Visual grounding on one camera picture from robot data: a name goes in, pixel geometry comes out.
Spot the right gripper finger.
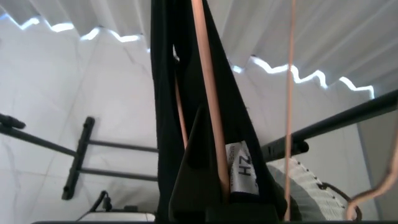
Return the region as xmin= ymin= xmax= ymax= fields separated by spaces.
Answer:
xmin=169 ymin=105 xmax=224 ymax=222

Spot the black garment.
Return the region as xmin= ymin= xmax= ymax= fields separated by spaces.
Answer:
xmin=150 ymin=0 xmax=289 ymax=222

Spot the white laundry basket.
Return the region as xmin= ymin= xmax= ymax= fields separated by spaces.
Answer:
xmin=267 ymin=157 xmax=363 ymax=222

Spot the black clothes rack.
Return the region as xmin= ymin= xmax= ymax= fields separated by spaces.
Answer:
xmin=0 ymin=89 xmax=398 ymax=200

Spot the black cable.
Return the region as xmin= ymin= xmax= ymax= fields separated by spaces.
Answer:
xmin=76 ymin=190 xmax=113 ymax=222

